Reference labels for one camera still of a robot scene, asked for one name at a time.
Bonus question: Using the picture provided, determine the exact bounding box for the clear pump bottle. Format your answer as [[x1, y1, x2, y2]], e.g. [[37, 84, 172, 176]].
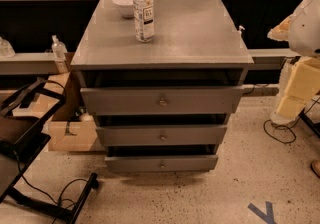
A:
[[51, 35, 67, 59]]

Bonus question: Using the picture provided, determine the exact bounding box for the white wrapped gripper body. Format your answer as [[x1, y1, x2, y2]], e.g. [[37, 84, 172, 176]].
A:
[[267, 16, 291, 42]]

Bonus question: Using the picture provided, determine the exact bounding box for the small white pump nozzle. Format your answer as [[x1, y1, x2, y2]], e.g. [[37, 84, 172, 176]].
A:
[[238, 25, 246, 35]]

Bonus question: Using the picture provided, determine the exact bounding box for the black floor cable right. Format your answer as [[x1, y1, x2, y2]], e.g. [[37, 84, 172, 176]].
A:
[[262, 97, 320, 145]]

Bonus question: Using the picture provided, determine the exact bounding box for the clear plastic container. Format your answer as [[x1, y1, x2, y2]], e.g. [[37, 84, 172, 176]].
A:
[[0, 37, 15, 57]]

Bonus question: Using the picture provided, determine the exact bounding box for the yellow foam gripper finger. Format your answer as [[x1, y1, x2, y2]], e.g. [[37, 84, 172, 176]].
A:
[[284, 57, 320, 102], [275, 96, 306, 120]]

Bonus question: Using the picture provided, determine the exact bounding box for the white ceramic bowl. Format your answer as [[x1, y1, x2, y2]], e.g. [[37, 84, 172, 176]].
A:
[[112, 0, 134, 18]]

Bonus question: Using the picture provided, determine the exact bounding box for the black cable on cart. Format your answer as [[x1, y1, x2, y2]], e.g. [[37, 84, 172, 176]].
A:
[[13, 149, 93, 224]]

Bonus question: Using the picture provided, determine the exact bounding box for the black cart frame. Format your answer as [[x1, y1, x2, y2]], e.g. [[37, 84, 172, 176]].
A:
[[0, 78, 99, 224]]

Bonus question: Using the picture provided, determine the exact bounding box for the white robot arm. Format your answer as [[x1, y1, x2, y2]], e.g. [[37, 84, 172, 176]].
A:
[[267, 0, 320, 124]]

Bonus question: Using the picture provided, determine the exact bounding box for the cardboard box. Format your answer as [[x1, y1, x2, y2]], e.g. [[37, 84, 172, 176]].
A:
[[31, 51, 105, 153]]

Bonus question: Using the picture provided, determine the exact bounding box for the black stand leg right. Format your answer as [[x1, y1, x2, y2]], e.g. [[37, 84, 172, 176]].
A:
[[299, 112, 320, 138]]

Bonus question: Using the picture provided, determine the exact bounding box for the grey bottom drawer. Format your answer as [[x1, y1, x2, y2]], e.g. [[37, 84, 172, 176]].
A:
[[105, 155, 218, 172]]

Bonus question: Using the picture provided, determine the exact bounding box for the grey middle drawer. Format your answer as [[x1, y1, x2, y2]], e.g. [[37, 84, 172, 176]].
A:
[[96, 125, 227, 146]]

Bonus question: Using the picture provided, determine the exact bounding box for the brown shoe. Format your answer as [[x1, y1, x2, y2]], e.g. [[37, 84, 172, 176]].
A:
[[311, 160, 320, 178]]

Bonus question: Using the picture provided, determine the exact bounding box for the clear plastic water bottle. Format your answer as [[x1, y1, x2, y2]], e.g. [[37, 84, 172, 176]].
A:
[[133, 0, 154, 42]]

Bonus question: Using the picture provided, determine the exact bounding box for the grey drawer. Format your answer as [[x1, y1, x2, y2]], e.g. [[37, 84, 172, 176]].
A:
[[105, 155, 218, 172], [96, 125, 227, 146], [81, 86, 243, 116]]

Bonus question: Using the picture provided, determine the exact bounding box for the grey top drawer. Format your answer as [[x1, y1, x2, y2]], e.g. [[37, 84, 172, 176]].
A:
[[81, 86, 243, 116]]

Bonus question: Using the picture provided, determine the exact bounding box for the grey drawer cabinet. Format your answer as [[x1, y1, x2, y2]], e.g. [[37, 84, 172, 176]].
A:
[[72, 0, 253, 157]]

